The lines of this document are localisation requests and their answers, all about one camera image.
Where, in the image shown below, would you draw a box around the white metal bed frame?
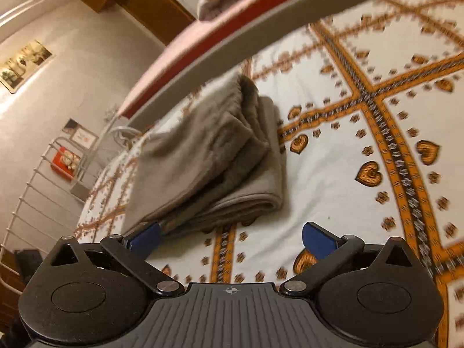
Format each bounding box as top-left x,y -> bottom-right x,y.
0,116 -> 146,300

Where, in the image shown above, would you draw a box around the brown wooden door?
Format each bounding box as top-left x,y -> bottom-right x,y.
81,0 -> 197,46

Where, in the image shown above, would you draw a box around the white orange patterned bedsheet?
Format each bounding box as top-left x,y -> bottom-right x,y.
74,0 -> 464,348

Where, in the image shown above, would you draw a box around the pink covered bed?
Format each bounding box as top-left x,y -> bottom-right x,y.
116,0 -> 367,119

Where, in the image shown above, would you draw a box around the wall picture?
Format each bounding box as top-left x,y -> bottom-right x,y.
0,40 -> 57,94

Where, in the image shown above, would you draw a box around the framed picture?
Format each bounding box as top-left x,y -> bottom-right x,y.
70,128 -> 99,150

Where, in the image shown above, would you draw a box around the red teddy bear box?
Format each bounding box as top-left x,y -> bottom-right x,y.
51,147 -> 82,180

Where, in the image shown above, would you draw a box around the grey padded bed rail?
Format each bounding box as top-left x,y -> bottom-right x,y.
128,10 -> 382,132

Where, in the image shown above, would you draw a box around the small photo card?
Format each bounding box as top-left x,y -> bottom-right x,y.
62,118 -> 82,135

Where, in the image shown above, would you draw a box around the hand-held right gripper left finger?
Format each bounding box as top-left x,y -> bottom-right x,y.
43,222 -> 184,295

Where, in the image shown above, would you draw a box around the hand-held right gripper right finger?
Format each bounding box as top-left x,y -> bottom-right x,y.
280,222 -> 423,296

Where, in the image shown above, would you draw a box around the grey fleece pants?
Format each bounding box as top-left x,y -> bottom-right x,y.
123,73 -> 288,237

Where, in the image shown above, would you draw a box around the black object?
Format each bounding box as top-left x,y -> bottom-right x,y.
12,248 -> 43,285

